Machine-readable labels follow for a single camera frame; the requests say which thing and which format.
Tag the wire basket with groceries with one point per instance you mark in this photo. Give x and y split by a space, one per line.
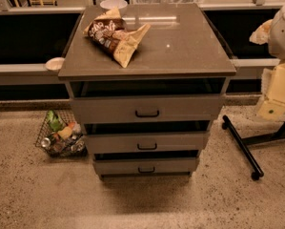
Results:
68 142

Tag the black wheeled stand base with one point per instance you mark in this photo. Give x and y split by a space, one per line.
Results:
244 143

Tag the small white bowl on rail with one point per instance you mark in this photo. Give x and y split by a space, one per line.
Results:
55 64

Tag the grey drawer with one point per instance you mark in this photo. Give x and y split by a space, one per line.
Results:
146 166
131 143
146 108

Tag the green snack bag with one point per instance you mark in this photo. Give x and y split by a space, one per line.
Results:
54 121

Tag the brown chip bag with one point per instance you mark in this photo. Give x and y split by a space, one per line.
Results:
109 31

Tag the grey drawer cabinet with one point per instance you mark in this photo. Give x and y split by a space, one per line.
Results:
179 55

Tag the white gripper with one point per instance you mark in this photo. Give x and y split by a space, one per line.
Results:
283 37

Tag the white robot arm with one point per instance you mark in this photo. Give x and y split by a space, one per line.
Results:
276 42

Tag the silver soda can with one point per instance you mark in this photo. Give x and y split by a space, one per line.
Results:
45 143

